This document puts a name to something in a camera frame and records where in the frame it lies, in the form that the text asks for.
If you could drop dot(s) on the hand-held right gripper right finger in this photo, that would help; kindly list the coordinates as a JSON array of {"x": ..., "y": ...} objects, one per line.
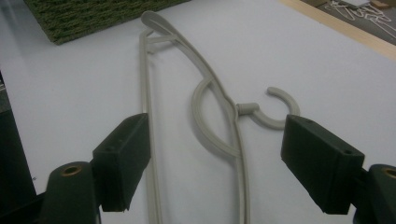
[{"x": 323, "y": 165}]

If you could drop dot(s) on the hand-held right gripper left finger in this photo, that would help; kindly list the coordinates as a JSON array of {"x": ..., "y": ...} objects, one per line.
[{"x": 124, "y": 161}]

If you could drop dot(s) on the grey plastic clothes hanger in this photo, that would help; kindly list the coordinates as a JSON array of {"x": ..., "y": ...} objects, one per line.
[{"x": 247, "y": 109}]

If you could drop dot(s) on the green woven mat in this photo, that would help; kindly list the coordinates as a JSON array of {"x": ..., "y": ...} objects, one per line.
[{"x": 93, "y": 15}]

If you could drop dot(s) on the pile of white hangers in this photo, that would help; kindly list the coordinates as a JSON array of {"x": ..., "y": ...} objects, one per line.
[{"x": 364, "y": 15}]

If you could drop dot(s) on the small wooden block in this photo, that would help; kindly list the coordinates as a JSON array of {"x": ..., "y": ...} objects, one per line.
[{"x": 380, "y": 3}]

